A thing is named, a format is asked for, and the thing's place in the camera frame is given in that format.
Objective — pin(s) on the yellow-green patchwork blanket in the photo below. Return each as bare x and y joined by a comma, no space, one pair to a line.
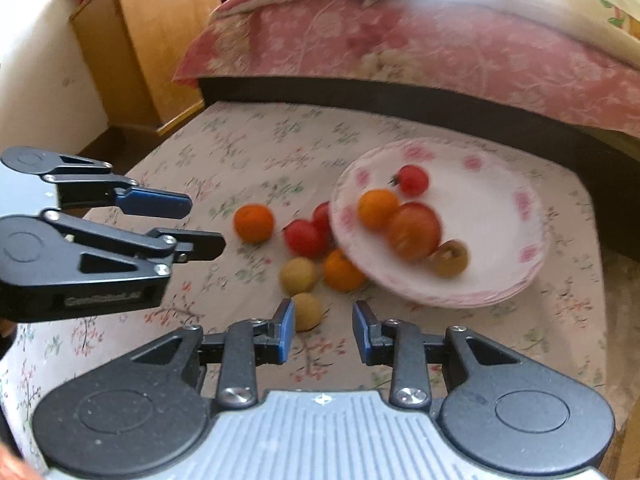
610,5

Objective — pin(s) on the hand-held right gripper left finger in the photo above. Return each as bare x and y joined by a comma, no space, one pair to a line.
286,331

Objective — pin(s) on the wooden nightstand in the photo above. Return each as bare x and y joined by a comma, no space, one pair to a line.
145,50

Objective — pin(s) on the red cherry tomato with stem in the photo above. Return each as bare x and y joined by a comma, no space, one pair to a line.
412,180

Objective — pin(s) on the white pink-flowered plate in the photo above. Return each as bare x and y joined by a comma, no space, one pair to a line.
480,220

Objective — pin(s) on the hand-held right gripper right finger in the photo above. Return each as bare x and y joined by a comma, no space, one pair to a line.
361,331

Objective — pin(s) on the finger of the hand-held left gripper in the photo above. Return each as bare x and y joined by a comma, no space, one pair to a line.
160,202
205,246

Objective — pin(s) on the orange mandarin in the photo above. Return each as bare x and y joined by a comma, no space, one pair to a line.
342,271
254,222
377,208

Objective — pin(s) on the large reddish plum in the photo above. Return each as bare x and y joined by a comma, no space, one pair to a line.
414,231

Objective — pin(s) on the floral tablecloth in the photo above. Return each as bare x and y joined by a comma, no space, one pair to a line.
225,150

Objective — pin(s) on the tan longan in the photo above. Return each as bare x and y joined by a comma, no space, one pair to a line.
450,258
306,311
298,275

